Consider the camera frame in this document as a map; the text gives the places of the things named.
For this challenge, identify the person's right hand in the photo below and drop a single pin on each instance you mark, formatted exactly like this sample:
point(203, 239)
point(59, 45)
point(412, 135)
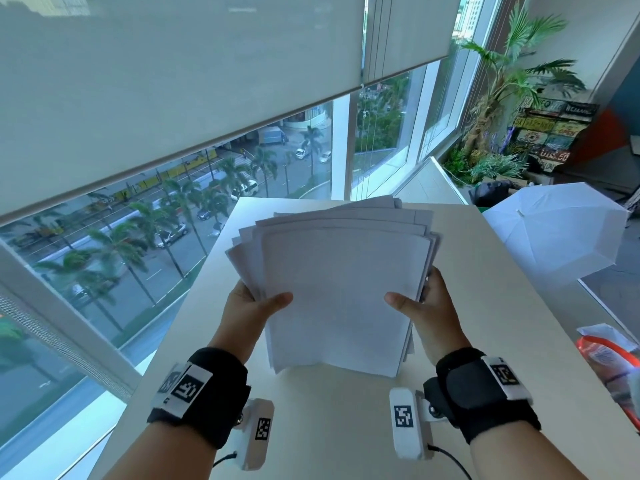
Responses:
point(437, 319)

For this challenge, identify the person's left hand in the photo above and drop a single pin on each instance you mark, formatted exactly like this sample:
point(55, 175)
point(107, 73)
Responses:
point(242, 319)

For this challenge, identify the person's right thumb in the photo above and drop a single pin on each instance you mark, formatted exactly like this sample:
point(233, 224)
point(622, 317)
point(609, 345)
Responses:
point(401, 302)

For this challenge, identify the person's left thumb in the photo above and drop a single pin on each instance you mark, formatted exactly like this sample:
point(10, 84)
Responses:
point(278, 303)

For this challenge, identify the stack of white paper sheets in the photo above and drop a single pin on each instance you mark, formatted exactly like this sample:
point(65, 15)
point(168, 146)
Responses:
point(345, 289)

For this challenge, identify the person's left forearm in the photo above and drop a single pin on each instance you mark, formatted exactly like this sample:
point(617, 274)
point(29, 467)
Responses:
point(165, 457)

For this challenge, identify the person's right forearm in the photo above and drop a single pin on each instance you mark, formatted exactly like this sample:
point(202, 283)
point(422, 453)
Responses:
point(550, 454)

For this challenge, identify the black left wristband with marker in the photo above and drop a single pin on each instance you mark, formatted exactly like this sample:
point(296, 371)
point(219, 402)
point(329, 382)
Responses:
point(215, 394)

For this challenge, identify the black wristband with marker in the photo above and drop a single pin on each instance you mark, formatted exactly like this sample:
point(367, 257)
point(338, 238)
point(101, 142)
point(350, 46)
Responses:
point(215, 394)
point(480, 394)

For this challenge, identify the black right wristband with marker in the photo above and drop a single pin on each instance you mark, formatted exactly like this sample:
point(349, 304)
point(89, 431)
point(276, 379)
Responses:
point(480, 394)

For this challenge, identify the black bag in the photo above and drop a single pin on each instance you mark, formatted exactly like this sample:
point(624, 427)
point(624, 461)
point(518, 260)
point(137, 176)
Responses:
point(490, 192)

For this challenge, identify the low green fern plant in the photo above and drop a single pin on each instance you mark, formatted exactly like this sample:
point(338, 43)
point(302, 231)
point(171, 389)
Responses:
point(492, 167)

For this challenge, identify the white umbrella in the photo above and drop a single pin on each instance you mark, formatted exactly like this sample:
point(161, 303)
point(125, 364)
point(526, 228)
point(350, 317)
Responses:
point(555, 229)

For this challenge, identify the clear plastic bag red print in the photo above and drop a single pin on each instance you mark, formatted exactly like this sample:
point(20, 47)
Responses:
point(607, 349)

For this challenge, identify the colourful plate sign board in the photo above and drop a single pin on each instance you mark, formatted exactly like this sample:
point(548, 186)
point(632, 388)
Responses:
point(550, 132)

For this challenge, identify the tall green palm plant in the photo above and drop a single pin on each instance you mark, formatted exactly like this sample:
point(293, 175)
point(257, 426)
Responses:
point(515, 74)

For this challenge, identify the wide grey roller blind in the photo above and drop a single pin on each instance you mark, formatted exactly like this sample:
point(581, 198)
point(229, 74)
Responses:
point(150, 79)

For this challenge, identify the narrow grey roller blind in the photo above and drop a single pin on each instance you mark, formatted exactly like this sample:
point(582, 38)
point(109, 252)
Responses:
point(410, 29)

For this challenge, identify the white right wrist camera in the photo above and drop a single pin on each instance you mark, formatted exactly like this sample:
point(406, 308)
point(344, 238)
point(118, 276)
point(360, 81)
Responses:
point(407, 424)

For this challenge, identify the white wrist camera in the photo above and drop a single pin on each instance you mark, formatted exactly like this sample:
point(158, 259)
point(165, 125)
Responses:
point(256, 434)
point(407, 424)

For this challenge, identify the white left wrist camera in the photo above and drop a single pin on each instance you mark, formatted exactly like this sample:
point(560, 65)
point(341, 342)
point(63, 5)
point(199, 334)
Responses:
point(256, 434)

